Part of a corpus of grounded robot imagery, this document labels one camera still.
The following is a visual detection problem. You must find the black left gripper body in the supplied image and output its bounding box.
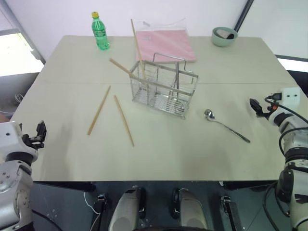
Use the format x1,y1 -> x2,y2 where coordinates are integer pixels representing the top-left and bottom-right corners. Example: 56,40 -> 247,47
22,134 -> 46,150

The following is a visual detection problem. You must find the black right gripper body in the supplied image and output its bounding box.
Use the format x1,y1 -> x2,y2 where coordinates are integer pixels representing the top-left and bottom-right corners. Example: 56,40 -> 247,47
256,105 -> 275,119

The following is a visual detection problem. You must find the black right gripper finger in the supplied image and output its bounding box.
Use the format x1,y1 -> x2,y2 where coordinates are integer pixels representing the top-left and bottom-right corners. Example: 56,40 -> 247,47
249,98 -> 263,117

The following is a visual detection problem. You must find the silver metal spoon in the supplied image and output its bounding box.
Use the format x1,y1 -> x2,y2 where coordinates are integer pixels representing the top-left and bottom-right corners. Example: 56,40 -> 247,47
204,108 -> 251,144

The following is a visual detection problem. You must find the dark furniture beside table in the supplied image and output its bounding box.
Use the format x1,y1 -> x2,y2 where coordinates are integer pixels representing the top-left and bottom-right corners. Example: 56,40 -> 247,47
274,54 -> 308,81

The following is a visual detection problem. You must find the long wooden chopstick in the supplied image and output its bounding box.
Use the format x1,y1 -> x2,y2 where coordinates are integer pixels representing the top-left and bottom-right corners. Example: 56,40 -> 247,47
109,58 -> 133,76
114,95 -> 135,147
130,19 -> 146,79
87,85 -> 112,135

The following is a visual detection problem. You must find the pale green bowl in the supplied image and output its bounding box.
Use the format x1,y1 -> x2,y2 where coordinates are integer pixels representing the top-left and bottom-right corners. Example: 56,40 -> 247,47
211,26 -> 239,48

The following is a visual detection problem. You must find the grey and black cloth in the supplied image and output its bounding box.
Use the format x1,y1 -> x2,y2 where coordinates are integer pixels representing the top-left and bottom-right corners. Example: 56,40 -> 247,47
215,28 -> 235,40

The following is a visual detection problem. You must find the thin silver metal utensil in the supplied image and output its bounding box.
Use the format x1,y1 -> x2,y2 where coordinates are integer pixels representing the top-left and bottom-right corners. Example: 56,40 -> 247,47
174,62 -> 180,97

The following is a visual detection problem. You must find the pink paper in clear sleeve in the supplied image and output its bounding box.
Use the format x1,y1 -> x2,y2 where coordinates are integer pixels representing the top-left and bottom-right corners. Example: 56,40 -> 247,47
135,16 -> 197,64

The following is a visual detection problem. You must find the green plastic bottle yellow cap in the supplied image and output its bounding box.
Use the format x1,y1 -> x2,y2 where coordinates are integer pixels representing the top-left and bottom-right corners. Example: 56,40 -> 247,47
91,11 -> 111,51

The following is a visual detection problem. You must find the grey rounded robot leg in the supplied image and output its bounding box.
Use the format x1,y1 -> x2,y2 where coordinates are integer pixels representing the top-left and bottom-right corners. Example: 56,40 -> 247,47
171,187 -> 208,231
108,185 -> 147,231

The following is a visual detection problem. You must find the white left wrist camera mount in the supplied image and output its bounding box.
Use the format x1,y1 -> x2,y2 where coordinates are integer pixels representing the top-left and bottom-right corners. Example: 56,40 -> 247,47
0,121 -> 39,156

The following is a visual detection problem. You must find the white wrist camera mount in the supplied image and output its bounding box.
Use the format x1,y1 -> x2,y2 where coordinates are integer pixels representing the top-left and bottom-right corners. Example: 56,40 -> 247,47
281,87 -> 301,106
0,121 -> 39,156

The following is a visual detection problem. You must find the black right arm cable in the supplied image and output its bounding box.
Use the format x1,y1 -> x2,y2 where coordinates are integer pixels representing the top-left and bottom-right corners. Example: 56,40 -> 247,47
264,92 -> 308,159

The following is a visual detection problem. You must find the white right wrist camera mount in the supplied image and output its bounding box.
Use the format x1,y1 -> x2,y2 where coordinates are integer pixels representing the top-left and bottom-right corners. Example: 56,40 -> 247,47
281,87 -> 301,106

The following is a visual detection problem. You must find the grey window frame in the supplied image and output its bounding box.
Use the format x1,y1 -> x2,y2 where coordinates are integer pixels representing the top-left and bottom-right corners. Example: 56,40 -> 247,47
0,0 -> 47,78

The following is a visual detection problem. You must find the thin white cable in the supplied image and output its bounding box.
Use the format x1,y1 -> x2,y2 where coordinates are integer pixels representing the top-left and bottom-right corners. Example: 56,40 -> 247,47
84,192 -> 102,218

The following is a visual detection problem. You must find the silver wire cutlery rack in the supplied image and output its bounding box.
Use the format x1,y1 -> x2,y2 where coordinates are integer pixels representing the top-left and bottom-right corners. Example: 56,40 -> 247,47
129,52 -> 200,120

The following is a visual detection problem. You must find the black table bracket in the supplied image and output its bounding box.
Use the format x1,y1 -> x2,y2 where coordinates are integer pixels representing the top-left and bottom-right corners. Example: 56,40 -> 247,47
219,195 -> 242,231
97,193 -> 108,213

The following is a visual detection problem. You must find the black wall frame strip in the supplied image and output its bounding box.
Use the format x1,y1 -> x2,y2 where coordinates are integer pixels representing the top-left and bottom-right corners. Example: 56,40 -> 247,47
234,0 -> 255,32

